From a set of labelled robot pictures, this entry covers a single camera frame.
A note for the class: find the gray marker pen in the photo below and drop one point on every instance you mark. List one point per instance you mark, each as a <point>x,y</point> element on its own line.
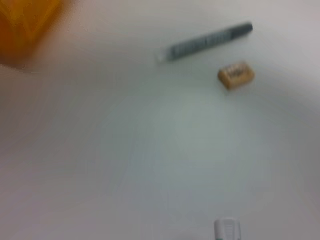
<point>205,41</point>

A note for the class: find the yellow plastic bin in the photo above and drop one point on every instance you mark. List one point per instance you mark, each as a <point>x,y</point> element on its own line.
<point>22,27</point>

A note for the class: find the beige eraser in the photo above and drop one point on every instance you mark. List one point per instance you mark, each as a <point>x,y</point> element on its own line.
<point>236,74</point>

